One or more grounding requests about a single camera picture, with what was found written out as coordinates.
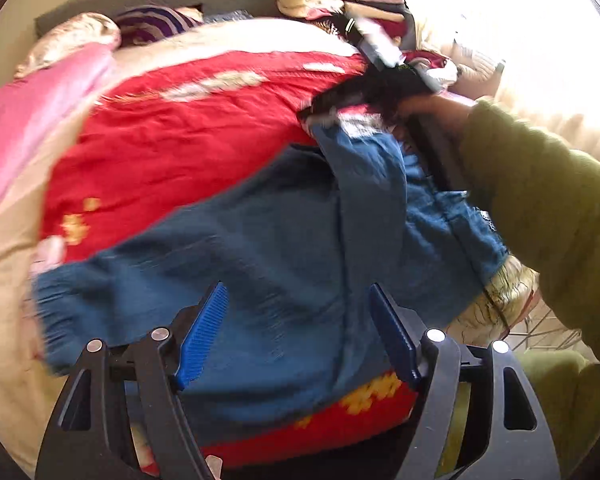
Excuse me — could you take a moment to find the green right sleeve forearm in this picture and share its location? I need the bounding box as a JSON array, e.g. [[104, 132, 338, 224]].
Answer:
[[460, 101, 600, 361]]

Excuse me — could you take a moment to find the cream bed sheet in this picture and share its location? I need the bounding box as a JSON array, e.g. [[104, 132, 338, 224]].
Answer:
[[0, 18, 362, 474]]

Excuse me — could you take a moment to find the red floral blanket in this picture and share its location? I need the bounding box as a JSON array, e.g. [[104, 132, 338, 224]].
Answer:
[[42, 51, 416, 467]]

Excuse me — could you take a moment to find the blue denim pants lace trim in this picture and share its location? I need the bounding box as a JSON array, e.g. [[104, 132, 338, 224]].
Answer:
[[33, 122, 507, 445]]

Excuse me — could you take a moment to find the purple striped pillow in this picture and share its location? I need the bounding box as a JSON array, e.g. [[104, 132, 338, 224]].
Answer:
[[114, 4, 204, 47]]

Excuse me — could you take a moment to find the pink bolster pillow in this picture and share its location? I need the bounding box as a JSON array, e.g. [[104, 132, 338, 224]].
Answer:
[[0, 44, 114, 200]]

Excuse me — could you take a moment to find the beige floral pillow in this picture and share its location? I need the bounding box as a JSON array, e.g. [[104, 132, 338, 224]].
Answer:
[[14, 12, 121, 79]]

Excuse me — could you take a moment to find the right hand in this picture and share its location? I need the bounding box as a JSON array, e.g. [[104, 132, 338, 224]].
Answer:
[[398, 91, 477, 138]]

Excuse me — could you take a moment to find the pile of folded clothes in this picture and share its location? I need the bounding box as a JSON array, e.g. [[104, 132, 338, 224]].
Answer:
[[275, 0, 462, 91]]

